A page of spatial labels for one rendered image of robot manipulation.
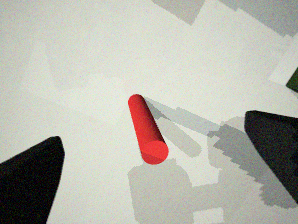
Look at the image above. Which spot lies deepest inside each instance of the red peg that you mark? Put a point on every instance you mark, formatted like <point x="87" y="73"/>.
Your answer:
<point x="151" y="142"/>

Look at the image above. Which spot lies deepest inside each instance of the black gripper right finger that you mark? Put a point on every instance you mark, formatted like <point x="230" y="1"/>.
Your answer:
<point x="275" y="138"/>

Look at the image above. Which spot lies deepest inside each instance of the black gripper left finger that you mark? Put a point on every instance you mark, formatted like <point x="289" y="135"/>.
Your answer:
<point x="29" y="182"/>

